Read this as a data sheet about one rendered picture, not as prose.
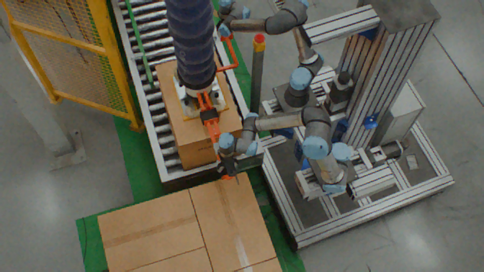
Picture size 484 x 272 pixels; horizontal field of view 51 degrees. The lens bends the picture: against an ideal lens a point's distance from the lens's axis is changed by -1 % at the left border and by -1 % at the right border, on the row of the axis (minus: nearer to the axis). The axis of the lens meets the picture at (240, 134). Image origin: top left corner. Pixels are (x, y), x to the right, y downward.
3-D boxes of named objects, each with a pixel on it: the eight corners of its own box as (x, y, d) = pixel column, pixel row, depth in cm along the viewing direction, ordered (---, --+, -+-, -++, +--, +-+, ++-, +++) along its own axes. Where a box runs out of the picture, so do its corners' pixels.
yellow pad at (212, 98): (198, 69, 329) (198, 65, 324) (213, 65, 330) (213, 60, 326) (213, 114, 314) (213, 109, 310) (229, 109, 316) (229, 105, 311)
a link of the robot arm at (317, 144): (350, 170, 275) (328, 119, 231) (347, 196, 268) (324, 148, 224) (328, 170, 279) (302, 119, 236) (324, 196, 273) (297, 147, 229)
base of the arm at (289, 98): (302, 83, 314) (304, 73, 305) (312, 103, 308) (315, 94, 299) (279, 91, 312) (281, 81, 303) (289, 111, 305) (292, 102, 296)
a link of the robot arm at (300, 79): (284, 91, 300) (286, 78, 288) (295, 74, 305) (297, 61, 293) (302, 100, 297) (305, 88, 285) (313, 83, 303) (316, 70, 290)
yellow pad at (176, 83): (169, 76, 326) (168, 72, 321) (184, 73, 327) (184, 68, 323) (183, 121, 311) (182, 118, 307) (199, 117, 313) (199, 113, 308)
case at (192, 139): (162, 97, 365) (155, 65, 329) (216, 83, 371) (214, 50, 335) (184, 172, 340) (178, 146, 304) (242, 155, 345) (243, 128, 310)
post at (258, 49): (248, 113, 423) (252, 38, 334) (256, 111, 424) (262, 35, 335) (251, 120, 420) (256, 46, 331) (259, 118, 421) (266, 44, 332)
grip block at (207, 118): (199, 114, 302) (199, 110, 297) (215, 110, 304) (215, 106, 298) (203, 127, 299) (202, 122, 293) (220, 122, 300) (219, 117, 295)
